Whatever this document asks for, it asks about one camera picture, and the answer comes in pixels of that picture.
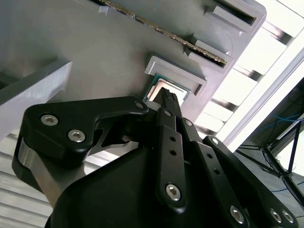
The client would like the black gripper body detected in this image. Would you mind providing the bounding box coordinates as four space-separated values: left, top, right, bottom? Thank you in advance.
45 148 226 228

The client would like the silver CPU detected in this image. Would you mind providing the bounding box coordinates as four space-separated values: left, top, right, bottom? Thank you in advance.
142 73 192 109

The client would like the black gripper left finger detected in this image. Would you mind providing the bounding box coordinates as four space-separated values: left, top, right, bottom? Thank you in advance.
11 86 190 215

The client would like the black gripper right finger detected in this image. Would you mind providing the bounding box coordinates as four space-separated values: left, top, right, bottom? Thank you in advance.
167 89 300 228

